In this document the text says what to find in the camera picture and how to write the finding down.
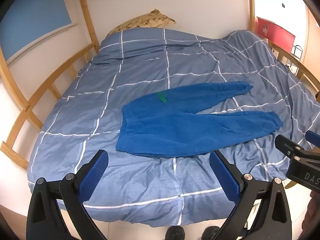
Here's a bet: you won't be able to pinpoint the blue fleece pants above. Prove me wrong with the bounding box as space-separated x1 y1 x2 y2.
116 82 283 158

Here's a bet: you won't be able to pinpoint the blue checked duvet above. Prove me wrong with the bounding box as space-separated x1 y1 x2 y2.
27 28 319 227

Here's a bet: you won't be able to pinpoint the black metal rack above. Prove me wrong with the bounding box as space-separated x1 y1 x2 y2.
285 45 303 75

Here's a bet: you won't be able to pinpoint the red box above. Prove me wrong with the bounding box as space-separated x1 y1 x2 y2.
255 17 295 53

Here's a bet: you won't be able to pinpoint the beige patterned pillow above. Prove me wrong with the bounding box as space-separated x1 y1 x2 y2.
107 9 176 36

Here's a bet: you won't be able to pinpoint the blue wall panel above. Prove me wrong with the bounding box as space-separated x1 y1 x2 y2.
1 0 72 60

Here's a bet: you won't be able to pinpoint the wooden bed frame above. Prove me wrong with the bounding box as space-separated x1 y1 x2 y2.
0 0 320 170

